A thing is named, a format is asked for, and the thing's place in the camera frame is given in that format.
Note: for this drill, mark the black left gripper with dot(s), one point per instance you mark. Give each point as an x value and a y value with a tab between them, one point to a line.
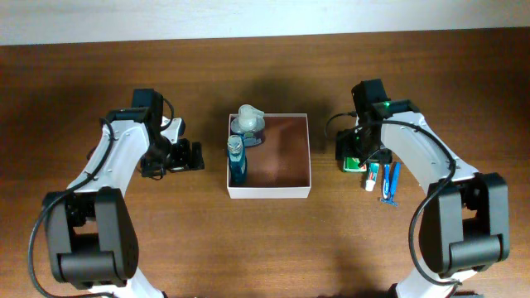
182	161

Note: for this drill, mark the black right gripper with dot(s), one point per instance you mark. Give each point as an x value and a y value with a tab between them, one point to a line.
344	146

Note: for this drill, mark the green Dettol soap pack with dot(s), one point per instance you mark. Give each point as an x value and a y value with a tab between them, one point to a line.
353	165

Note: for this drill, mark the teal toothpaste tube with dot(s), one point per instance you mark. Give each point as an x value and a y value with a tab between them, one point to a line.
372	174

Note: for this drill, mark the blue mouthwash bottle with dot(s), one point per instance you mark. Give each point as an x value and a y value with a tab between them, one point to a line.
237	159

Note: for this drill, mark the purple foam soap pump bottle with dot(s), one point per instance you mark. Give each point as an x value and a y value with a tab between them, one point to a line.
250	125

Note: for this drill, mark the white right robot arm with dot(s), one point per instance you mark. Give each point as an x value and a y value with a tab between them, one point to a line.
461	228

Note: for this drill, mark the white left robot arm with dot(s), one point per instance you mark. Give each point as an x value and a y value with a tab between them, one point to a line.
91	241

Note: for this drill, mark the blue razor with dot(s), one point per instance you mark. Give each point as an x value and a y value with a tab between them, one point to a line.
394	175

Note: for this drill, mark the blue toothbrush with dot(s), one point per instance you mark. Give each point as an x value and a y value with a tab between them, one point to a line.
386	181

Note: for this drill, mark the white cardboard box pink inside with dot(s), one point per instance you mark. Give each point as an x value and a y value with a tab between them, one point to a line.
280	168

